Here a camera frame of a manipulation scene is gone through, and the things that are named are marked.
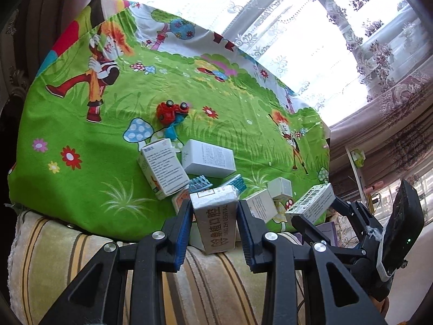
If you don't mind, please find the dark pink curtain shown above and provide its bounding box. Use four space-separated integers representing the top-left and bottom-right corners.
0 0 112 116

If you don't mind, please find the white wall shelf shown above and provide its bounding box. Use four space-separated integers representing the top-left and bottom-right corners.
345 145 376 210

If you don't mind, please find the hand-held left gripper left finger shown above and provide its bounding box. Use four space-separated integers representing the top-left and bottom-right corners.
39 199 194 325

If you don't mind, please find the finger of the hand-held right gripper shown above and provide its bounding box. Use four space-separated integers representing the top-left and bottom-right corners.
332 196 369 248
291 214 335 250

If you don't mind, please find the white box with small text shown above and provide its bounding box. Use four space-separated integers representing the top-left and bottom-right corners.
244 190 278 224

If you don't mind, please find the pink cartoon box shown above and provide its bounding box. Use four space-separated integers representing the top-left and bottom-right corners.
172 190 192 215

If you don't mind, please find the large white box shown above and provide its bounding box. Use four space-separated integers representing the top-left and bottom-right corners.
182 139 236 179

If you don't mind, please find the teal plastic piece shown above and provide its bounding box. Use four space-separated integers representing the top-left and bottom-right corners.
165 115 185 140

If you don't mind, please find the white lace curtain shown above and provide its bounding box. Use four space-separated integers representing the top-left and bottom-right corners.
101 0 433 122

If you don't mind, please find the white box with blue label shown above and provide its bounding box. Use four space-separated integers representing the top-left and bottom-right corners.
137 139 190 200

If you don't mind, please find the red toy car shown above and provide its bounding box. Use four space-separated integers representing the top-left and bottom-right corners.
156 101 190 125

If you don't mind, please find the green and white toy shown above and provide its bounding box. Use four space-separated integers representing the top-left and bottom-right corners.
350 149 366 168

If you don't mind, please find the teal patterned box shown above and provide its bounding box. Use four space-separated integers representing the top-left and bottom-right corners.
220 174 247 199
188 174 212 193

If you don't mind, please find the green cartoon printed blanket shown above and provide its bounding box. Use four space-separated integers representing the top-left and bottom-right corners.
7 0 331 242

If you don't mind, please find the grey box with large lettering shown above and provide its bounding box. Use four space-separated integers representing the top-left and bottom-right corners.
189 188 239 254

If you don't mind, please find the white box with barcode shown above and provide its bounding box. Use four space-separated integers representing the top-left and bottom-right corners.
285 183 335 226

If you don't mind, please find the brown patterned curtain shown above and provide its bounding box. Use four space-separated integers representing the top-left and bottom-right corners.
328 74 433 217

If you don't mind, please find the striped beige blanket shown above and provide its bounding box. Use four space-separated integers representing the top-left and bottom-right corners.
7 210 319 325

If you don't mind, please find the purple cardboard box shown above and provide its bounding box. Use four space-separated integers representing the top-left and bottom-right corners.
318 222 339 246

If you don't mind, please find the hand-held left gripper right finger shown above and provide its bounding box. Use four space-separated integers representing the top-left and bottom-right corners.
237 200 386 325

